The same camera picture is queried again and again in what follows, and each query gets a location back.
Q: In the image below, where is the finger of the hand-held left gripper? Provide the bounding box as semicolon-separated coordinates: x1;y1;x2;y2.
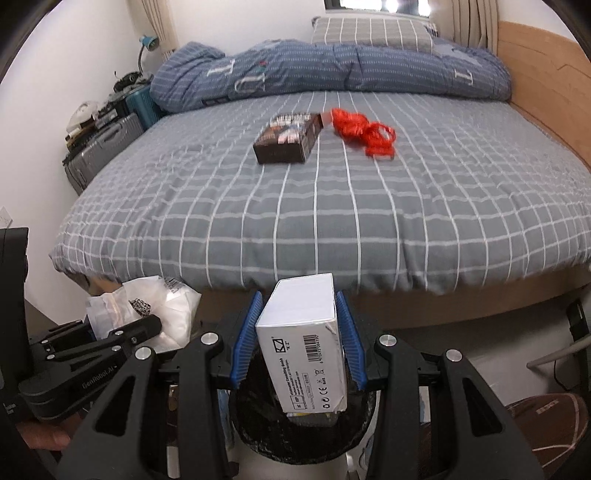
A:
29;321;98;354
55;315;163;366

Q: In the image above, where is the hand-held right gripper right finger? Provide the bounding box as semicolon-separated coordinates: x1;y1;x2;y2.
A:
335;291;546;480

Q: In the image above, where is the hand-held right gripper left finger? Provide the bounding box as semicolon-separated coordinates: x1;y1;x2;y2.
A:
56;291;265;480

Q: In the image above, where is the clear plastic bag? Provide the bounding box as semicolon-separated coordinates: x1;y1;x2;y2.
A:
86;275;202;352

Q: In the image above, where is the white cardboard box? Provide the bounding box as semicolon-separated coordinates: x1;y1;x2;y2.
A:
255;272;348;414

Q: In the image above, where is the black lined trash bin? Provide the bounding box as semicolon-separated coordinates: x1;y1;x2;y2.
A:
228;387;378;459

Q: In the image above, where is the person's left hand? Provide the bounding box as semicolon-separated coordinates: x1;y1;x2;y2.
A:
17;422;71;452

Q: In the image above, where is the bed with grey checked sheet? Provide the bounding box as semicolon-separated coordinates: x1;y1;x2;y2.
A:
48;89;591;319

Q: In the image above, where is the grey suitcase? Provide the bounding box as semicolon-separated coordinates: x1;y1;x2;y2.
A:
62;111;145;195

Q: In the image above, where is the dark printed box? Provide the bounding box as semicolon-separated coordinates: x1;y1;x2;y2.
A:
252;112;324;165

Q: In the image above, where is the white pipe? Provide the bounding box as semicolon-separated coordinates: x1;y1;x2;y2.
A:
526;338;591;370

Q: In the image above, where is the red plastic bag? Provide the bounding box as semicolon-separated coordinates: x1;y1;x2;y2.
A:
329;108;397;161

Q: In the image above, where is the clutter of small items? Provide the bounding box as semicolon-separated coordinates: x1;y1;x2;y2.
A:
65;69;154;151

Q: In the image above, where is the teal suitcase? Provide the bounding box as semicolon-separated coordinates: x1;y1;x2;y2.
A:
124;83;165;133

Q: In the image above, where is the small black box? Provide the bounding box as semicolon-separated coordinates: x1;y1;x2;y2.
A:
567;299;591;343

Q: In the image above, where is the blue striped quilt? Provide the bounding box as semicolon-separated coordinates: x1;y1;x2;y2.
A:
150;39;513;112

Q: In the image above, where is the blue desk lamp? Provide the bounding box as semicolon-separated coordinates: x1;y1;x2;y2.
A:
137;34;161;77

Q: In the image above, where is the beige curtain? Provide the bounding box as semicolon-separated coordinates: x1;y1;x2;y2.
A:
450;0;500;49
140;0;180;61

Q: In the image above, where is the grey checked pillow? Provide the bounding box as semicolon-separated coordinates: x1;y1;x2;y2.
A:
310;16;435;52

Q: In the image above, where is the wooden headboard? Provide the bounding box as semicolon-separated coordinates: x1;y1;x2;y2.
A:
496;19;591;160

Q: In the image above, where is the dark framed window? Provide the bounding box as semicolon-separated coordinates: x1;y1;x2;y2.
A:
324;0;435;14

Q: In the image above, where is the black cable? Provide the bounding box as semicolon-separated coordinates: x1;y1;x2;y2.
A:
553;359;575;394

